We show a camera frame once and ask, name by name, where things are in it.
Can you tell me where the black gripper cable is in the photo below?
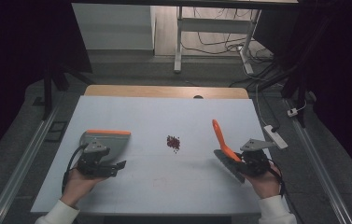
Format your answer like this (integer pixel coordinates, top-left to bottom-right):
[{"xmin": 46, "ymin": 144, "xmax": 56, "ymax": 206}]
[
  {"xmin": 61, "ymin": 143, "xmax": 90, "ymax": 196},
  {"xmin": 266, "ymin": 158, "xmax": 288, "ymax": 199}
]

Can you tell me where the person's left hand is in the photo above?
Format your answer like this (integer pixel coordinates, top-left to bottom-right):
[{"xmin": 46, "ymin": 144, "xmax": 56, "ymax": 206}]
[{"xmin": 60, "ymin": 168, "xmax": 104, "ymax": 208}]

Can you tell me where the pile of red beans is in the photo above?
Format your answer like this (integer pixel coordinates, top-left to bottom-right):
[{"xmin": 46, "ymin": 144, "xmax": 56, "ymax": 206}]
[{"xmin": 165, "ymin": 134, "xmax": 181, "ymax": 155}]

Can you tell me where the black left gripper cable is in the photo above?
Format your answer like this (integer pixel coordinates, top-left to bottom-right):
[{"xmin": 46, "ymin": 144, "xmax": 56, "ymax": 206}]
[{"xmin": 61, "ymin": 143, "xmax": 90, "ymax": 196}]

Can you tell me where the white power strip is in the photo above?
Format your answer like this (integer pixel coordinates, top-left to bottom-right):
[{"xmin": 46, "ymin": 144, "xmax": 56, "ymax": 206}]
[{"xmin": 263, "ymin": 124, "xmax": 289, "ymax": 150}]

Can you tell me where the person's right hand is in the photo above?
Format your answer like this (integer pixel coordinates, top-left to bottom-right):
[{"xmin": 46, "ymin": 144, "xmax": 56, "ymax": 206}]
[{"xmin": 244, "ymin": 163, "xmax": 283, "ymax": 200}]

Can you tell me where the white cabinet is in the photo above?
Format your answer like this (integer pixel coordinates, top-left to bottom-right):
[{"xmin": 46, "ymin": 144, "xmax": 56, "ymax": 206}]
[{"xmin": 71, "ymin": 3, "xmax": 157, "ymax": 51}]

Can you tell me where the orange-handled grey brush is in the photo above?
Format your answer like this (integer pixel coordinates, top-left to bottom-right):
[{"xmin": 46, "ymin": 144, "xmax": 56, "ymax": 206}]
[{"xmin": 211, "ymin": 119, "xmax": 246, "ymax": 184}]

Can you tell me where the white power strip cable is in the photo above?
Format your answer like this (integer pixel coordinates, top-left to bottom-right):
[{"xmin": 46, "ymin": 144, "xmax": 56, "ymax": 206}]
[{"xmin": 255, "ymin": 83, "xmax": 270, "ymax": 127}]

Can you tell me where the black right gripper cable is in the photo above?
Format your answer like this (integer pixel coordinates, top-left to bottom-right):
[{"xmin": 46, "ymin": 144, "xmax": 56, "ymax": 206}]
[{"xmin": 266, "ymin": 158, "xmax": 288, "ymax": 199}]

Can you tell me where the black metal stand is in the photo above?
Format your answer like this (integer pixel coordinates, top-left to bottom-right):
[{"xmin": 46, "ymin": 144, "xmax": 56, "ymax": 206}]
[
  {"xmin": 32, "ymin": 52, "xmax": 94, "ymax": 121},
  {"xmin": 247, "ymin": 62, "xmax": 317, "ymax": 129}
]

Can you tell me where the white table cover sheet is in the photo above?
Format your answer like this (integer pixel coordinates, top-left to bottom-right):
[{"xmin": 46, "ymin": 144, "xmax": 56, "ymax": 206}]
[{"xmin": 30, "ymin": 95, "xmax": 290, "ymax": 216}]

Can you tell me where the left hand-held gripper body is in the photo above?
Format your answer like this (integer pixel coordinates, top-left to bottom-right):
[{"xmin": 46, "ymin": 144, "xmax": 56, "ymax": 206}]
[{"xmin": 77, "ymin": 139, "xmax": 116, "ymax": 179}]

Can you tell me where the white metal desk frame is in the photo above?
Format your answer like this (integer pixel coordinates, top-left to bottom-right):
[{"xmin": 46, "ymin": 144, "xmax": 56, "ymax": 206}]
[{"xmin": 173, "ymin": 6, "xmax": 262, "ymax": 76}]

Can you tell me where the tangle of black floor cables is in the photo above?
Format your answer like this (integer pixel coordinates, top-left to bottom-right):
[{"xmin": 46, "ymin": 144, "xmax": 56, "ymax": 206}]
[{"xmin": 180, "ymin": 7, "xmax": 275, "ymax": 64}]

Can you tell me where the aluminium rail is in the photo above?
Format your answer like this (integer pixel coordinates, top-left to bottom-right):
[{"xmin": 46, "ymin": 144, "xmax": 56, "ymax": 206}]
[
  {"xmin": 283, "ymin": 98, "xmax": 352, "ymax": 224},
  {"xmin": 0, "ymin": 105, "xmax": 62, "ymax": 224}
]

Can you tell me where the black rectangular floor frame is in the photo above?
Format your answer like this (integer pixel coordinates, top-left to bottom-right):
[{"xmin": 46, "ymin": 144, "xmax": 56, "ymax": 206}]
[{"xmin": 45, "ymin": 120, "xmax": 69, "ymax": 144}]

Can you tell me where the grey dustpan with orange edge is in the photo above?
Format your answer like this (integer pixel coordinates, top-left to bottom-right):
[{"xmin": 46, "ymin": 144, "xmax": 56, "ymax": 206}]
[{"xmin": 79, "ymin": 129, "xmax": 132, "ymax": 162}]

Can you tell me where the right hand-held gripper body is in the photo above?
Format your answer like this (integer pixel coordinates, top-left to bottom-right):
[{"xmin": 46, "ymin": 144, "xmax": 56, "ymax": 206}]
[{"xmin": 235, "ymin": 138, "xmax": 276, "ymax": 177}]

